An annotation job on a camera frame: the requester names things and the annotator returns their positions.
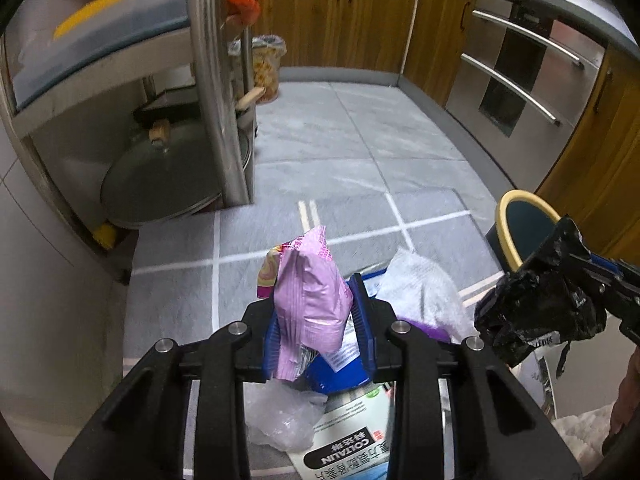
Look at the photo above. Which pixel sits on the blue packet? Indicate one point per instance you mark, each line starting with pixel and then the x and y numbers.
pixel 335 377

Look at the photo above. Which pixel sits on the purple wrapper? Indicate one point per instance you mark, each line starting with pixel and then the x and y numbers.
pixel 430 331

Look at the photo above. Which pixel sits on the stainless steel table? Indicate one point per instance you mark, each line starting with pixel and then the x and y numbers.
pixel 215 85

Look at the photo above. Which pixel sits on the white crumpled plastic bag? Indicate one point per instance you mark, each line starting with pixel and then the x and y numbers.
pixel 422 287

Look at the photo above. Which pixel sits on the patterned bin with plastic bag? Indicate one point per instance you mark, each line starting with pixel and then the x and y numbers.
pixel 265 67

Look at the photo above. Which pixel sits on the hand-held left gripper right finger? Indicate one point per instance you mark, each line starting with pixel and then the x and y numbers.
pixel 361 320

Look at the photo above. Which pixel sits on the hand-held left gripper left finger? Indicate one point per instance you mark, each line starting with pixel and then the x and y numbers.
pixel 270 347

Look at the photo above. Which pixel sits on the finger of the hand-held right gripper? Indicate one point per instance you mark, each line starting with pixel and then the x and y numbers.
pixel 607 266
pixel 622 310

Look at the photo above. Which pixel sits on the dark blue bin yellow rim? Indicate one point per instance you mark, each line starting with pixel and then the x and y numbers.
pixel 525 230

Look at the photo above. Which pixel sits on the person's right forearm white sleeve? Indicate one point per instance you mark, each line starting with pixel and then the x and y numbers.
pixel 582 435

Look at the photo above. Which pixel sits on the glass pot lid wooden knob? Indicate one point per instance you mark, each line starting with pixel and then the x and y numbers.
pixel 170 175

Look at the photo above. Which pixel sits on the grey checked mat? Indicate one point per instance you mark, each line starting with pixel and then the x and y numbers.
pixel 175 300

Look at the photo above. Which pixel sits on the grey countertop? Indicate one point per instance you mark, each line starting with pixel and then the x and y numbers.
pixel 550 7

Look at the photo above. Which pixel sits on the black plastic wrapper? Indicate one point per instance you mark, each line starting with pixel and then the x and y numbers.
pixel 540 300

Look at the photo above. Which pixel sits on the pink snack packet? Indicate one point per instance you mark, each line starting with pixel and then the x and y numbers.
pixel 307 300

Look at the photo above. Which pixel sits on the yellow item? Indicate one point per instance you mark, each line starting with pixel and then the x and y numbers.
pixel 105 235

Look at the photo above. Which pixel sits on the clear plastic wrap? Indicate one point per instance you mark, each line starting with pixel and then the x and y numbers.
pixel 285 415

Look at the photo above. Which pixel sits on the stainless steel oven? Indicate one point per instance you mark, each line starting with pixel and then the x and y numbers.
pixel 520 67

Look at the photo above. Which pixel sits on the white paper box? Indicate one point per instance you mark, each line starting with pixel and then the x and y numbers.
pixel 345 435

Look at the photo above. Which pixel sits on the person's right hand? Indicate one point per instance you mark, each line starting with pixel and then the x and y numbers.
pixel 626 395

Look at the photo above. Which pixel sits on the wooden cabinets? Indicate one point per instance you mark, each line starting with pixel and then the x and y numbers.
pixel 320 15

